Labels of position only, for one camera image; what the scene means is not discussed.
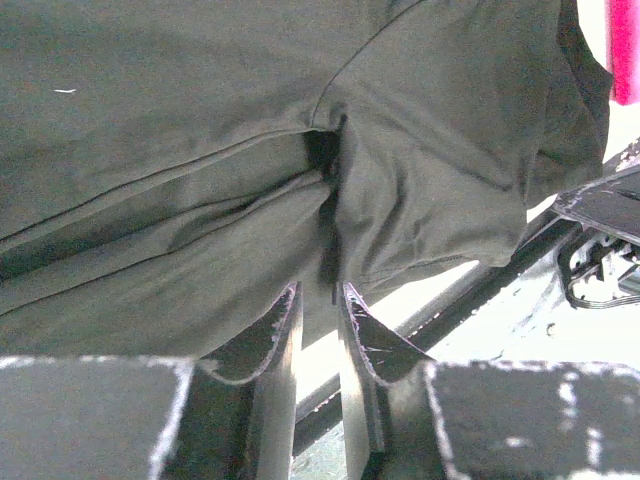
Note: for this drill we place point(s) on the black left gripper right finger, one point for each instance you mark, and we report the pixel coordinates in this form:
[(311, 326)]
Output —
[(387, 421)]

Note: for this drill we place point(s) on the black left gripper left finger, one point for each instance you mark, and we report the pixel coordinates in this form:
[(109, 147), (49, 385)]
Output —
[(248, 402)]

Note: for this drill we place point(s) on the black t-shirt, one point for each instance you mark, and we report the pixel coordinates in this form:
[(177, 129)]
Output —
[(168, 167)]

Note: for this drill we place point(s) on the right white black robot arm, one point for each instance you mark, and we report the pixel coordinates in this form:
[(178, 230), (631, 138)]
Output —
[(599, 268)]

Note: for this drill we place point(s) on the folded magenta t-shirt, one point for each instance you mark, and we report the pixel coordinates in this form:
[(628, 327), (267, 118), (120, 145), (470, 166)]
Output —
[(623, 50)]

